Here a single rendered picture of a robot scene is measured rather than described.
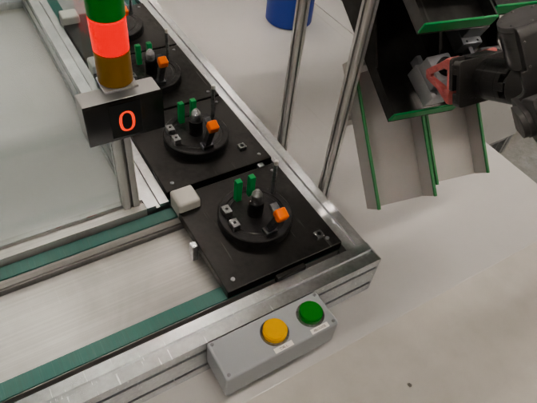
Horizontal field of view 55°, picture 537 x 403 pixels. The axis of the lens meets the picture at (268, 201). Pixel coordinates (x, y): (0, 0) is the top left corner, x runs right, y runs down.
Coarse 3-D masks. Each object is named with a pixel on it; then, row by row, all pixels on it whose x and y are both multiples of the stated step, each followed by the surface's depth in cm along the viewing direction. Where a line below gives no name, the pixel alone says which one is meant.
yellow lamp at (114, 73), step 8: (96, 56) 70; (120, 56) 70; (128, 56) 71; (96, 64) 71; (104, 64) 70; (112, 64) 70; (120, 64) 70; (128, 64) 72; (104, 72) 71; (112, 72) 71; (120, 72) 71; (128, 72) 72; (104, 80) 72; (112, 80) 72; (120, 80) 72; (128, 80) 73; (112, 88) 73
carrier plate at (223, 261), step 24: (264, 168) 107; (216, 192) 101; (288, 192) 103; (192, 216) 96; (216, 216) 97; (312, 216) 99; (192, 240) 95; (216, 240) 93; (288, 240) 94; (312, 240) 95; (336, 240) 95; (216, 264) 89; (240, 264) 90; (264, 264) 90; (288, 264) 91; (240, 288) 87
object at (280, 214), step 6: (270, 204) 87; (276, 204) 87; (276, 210) 85; (282, 210) 85; (276, 216) 85; (282, 216) 85; (288, 216) 86; (270, 222) 89; (276, 222) 87; (270, 228) 90
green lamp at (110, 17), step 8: (88, 0) 64; (96, 0) 63; (104, 0) 63; (112, 0) 64; (120, 0) 65; (88, 8) 65; (96, 8) 64; (104, 8) 64; (112, 8) 64; (120, 8) 65; (88, 16) 66; (96, 16) 65; (104, 16) 65; (112, 16) 65; (120, 16) 66
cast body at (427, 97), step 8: (416, 56) 85; (432, 56) 80; (440, 56) 80; (448, 56) 81; (416, 64) 85; (424, 64) 81; (432, 64) 79; (416, 72) 83; (424, 72) 81; (440, 72) 79; (416, 80) 83; (424, 80) 82; (440, 80) 79; (416, 88) 84; (424, 88) 82; (432, 88) 81; (424, 96) 83; (432, 96) 81; (440, 96) 82; (424, 104) 83; (432, 104) 84
